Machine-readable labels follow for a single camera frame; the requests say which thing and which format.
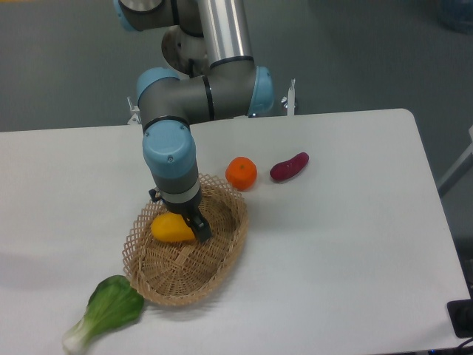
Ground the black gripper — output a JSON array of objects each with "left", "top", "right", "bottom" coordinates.
[{"left": 149, "top": 189, "right": 212, "bottom": 243}]

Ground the yellow mango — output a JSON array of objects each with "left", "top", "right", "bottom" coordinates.
[{"left": 151, "top": 212, "right": 195, "bottom": 243}]

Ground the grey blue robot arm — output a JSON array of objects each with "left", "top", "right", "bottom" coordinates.
[{"left": 114, "top": 1, "right": 274, "bottom": 242}]

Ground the woven wicker basket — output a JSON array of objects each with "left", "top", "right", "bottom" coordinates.
[{"left": 122, "top": 175, "right": 248, "bottom": 307}]

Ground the orange tangerine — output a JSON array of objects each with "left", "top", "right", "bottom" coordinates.
[{"left": 225, "top": 157, "right": 258, "bottom": 191}]

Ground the green bok choy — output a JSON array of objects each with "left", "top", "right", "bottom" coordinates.
[{"left": 62, "top": 275, "right": 144, "bottom": 354}]

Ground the purple sweet potato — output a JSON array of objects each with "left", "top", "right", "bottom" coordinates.
[{"left": 270, "top": 152, "right": 310, "bottom": 183}]

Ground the black device at edge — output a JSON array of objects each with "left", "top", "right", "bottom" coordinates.
[{"left": 447, "top": 299, "right": 472, "bottom": 338}]

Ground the white metal base frame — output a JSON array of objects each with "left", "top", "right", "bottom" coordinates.
[{"left": 126, "top": 78, "right": 299, "bottom": 126}]

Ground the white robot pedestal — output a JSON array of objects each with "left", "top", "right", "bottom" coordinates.
[{"left": 161, "top": 26, "right": 210, "bottom": 78}]

